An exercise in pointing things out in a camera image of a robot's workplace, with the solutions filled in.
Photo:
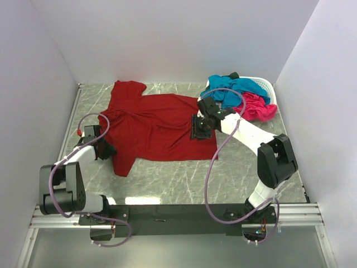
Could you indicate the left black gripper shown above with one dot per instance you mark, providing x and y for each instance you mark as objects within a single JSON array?
[{"x": 110, "y": 150}]

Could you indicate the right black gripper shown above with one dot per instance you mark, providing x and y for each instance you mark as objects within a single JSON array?
[{"x": 195, "y": 131}]

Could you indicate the red t-shirt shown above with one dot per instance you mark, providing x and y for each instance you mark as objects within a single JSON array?
[{"x": 154, "y": 127}]

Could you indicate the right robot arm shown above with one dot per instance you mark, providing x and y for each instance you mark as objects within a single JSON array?
[{"x": 276, "y": 161}]

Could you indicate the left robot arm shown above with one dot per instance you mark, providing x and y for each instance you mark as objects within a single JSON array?
[{"x": 65, "y": 178}]

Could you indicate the blue t-shirt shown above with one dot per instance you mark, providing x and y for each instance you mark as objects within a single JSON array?
[{"x": 234, "y": 90}]

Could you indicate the pink t-shirt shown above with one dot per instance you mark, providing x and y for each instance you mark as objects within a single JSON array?
[{"x": 257, "y": 109}]

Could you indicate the dark green garment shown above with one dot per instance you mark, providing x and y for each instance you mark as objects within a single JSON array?
[{"x": 234, "y": 75}]

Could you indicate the white laundry basket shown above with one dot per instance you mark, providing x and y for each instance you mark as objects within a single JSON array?
[{"x": 266, "y": 85}]

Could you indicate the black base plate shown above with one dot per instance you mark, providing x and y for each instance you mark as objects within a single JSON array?
[{"x": 170, "y": 219}]

